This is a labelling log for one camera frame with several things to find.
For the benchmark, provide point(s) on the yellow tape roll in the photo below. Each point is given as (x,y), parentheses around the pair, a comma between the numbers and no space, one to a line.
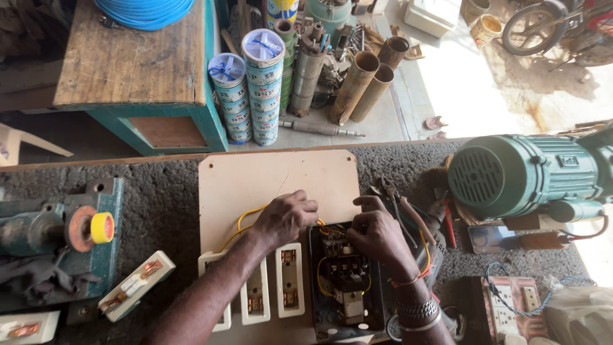
(102,227)

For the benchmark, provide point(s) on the shiny metal plate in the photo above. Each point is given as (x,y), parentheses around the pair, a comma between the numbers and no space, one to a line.
(493,238)

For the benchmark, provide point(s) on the short stack of tape tins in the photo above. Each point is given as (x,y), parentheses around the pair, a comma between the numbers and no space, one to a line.
(232,100)

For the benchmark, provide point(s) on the white plastic box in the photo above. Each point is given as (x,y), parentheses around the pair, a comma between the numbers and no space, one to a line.
(433,17)

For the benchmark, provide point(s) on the teal wooden table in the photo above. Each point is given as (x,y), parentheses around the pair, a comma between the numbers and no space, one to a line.
(134,62)

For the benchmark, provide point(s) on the green ringed pipe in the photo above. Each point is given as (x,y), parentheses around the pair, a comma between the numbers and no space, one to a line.
(287,62)

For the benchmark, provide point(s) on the beige wooden board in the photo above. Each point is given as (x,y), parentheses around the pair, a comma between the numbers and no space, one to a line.
(268,182)

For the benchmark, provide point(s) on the motorcycle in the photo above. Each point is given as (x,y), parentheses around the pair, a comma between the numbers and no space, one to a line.
(560,26)

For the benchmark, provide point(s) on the grey carpet mat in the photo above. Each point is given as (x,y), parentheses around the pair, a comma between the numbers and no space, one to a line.
(158,211)

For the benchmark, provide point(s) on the black motor starter box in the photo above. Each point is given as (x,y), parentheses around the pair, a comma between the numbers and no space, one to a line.
(347,287)

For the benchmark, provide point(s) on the black power tool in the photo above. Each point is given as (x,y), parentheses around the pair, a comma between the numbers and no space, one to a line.
(433,249)

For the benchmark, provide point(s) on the person's left hand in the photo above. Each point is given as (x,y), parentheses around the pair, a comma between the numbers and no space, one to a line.
(282,220)

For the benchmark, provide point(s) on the pink sandal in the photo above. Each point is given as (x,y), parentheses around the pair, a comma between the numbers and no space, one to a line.
(437,136)
(436,122)

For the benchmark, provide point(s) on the green metal cylinder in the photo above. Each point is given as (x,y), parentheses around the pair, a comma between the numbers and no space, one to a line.
(330,14)

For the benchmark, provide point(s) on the grey metal shaft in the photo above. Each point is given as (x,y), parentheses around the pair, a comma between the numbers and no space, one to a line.
(316,128)

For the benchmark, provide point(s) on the person's right hand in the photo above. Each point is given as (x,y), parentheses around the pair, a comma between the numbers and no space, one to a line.
(383,237)

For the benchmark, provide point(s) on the tall stack of tape tins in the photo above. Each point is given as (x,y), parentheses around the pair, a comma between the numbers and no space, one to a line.
(264,86)

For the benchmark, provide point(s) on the patterned switch socket board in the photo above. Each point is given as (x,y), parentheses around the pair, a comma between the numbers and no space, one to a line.
(515,306)

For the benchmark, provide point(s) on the short rusty pipe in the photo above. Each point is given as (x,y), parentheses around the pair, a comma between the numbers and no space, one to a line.
(391,52)

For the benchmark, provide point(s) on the black cloth rag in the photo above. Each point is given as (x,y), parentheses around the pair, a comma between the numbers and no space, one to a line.
(38,278)

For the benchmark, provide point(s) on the green bench grinder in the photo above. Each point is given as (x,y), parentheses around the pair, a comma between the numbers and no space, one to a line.
(28,230)

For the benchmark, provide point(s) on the long rusty pipe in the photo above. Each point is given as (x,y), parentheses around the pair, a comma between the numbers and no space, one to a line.
(373,96)
(352,88)

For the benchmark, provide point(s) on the white fuse holder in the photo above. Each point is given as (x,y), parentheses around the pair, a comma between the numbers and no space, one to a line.
(136,285)
(255,297)
(209,261)
(289,280)
(28,328)

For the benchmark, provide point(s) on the red wrist thread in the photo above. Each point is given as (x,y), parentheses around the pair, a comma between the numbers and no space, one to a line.
(407,281)

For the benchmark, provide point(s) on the person's left fingers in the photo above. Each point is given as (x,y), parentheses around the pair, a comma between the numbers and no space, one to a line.
(304,207)

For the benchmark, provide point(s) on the yellow and blue can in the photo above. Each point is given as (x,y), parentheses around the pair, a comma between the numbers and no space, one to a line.
(281,9)

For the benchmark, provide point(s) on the green electric motor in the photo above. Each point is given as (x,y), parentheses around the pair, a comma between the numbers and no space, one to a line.
(522,175)

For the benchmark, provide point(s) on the white plastic chair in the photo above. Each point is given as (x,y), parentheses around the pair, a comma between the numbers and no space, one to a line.
(19,143)

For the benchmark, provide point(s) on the dirty paint bucket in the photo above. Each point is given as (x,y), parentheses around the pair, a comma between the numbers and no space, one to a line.
(475,9)
(486,31)

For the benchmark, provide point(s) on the grey submersible pump body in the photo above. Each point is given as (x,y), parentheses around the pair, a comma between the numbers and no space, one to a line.
(307,72)

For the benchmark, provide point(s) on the clear plastic bag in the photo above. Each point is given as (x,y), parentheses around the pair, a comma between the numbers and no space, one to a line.
(582,314)

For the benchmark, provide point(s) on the red screwdriver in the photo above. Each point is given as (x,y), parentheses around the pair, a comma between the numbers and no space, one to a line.
(449,225)

